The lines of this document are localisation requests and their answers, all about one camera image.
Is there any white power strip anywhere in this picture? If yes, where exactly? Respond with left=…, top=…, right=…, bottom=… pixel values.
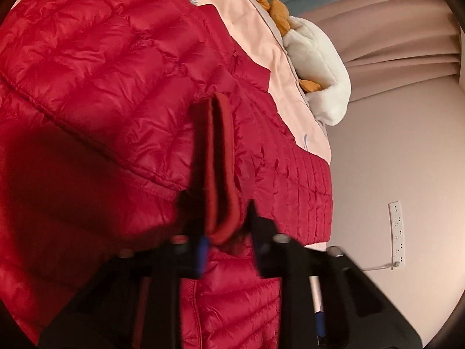
left=388, top=201, right=405, bottom=269

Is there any white goose plush toy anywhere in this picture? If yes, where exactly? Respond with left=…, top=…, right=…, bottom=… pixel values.
left=256, top=0, right=352, bottom=126

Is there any pink curtain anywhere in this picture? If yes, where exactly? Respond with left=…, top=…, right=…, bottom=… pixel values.
left=301, top=0, right=461, bottom=101

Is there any white power cable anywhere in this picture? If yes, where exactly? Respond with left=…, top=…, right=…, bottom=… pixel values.
left=359, top=261, right=400, bottom=273

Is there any pink deer print duvet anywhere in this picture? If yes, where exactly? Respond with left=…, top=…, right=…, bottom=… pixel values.
left=188, top=0, right=331, bottom=161

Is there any dark red puffer jacket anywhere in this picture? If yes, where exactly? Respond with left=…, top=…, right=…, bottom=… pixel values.
left=1, top=0, right=332, bottom=348

